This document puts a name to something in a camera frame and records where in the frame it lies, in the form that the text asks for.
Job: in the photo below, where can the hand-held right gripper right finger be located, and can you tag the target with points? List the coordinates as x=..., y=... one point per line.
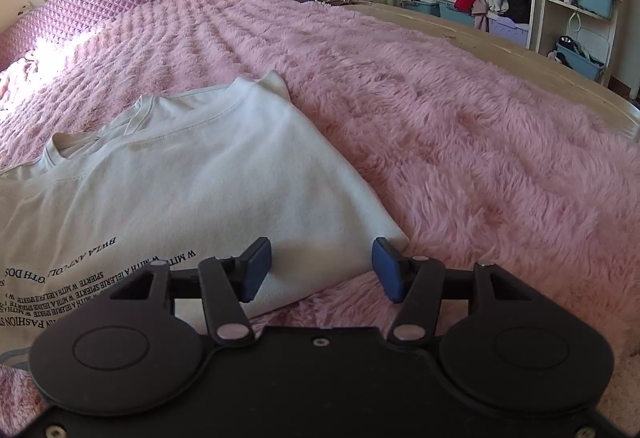
x=386, y=268

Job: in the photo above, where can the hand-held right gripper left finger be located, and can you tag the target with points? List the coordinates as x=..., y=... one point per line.
x=257, y=268

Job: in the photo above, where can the white printed sweatshirt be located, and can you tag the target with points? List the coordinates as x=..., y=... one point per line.
x=200, y=178

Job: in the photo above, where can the pink fluffy blanket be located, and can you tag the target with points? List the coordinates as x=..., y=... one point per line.
x=450, y=143

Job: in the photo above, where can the blue storage bin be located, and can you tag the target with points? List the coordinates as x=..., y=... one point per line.
x=456, y=15
x=580, y=63

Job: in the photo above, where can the lavender storage bin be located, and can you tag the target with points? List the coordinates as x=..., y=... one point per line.
x=509, y=32

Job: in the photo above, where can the beige wooden bed frame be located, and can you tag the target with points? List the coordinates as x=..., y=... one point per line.
x=525, y=63

